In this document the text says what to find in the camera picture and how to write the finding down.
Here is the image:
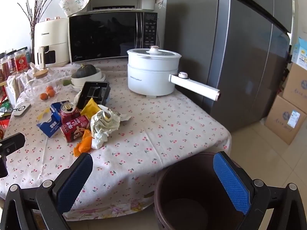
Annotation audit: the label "dark spice jar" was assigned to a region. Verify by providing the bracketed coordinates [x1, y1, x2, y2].
[0, 53, 16, 81]

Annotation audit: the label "white flat device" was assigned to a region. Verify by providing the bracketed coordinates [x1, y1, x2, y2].
[13, 103, 31, 118]

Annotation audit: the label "dark green pumpkin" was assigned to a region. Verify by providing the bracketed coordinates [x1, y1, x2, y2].
[76, 63, 97, 78]

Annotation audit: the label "cream air fryer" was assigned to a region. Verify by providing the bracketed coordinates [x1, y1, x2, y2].
[32, 17, 70, 69]

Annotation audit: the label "glass jar with wooden lid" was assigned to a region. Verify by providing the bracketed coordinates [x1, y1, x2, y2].
[24, 69, 58, 99]

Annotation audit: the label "light blue printed box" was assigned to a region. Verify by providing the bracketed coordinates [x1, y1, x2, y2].
[291, 37, 307, 69]

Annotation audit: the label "white bowl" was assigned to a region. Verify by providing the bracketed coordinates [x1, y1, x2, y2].
[71, 73, 106, 93]
[71, 67, 102, 85]

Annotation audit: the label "black plastic tray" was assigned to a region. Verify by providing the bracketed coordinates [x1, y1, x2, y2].
[76, 81, 111, 109]

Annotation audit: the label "blue cardboard box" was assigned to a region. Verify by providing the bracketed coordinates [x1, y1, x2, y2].
[36, 114, 63, 139]
[50, 101, 70, 122]

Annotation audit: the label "cherry print tablecloth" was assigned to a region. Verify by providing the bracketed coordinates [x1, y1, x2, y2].
[0, 57, 232, 222]

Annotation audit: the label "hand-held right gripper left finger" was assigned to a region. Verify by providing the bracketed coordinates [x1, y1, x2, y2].
[0, 152, 93, 230]

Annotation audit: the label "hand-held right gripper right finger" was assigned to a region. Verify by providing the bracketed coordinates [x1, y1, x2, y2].
[213, 151, 307, 230]

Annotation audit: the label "white wrapper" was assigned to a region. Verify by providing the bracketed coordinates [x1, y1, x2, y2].
[90, 109, 120, 150]

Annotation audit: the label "small yellow wrapper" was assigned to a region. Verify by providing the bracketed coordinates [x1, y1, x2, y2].
[37, 108, 51, 121]

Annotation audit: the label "yellow snack bag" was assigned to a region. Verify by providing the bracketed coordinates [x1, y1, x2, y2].
[80, 98, 102, 120]

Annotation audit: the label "brown plastic bin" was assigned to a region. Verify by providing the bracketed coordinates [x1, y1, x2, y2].
[153, 152, 252, 230]

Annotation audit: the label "grey refrigerator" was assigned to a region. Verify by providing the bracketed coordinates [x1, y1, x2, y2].
[164, 0, 293, 133]

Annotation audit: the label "white electric cooking pot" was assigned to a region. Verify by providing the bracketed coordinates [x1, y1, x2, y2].
[127, 45, 220, 101]

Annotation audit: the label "dried branches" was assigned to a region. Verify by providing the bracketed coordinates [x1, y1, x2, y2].
[17, 0, 55, 33]

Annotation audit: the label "orange plastic wrapper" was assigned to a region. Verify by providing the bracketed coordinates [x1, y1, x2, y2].
[73, 129, 93, 157]

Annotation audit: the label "black microwave oven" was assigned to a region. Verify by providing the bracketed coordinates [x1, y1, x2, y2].
[68, 9, 161, 65]

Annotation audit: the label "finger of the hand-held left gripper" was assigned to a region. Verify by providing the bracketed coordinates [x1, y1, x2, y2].
[0, 132, 26, 178]

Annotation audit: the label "red drink can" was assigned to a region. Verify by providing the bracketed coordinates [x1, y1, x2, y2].
[60, 101, 81, 125]
[60, 116, 91, 142]

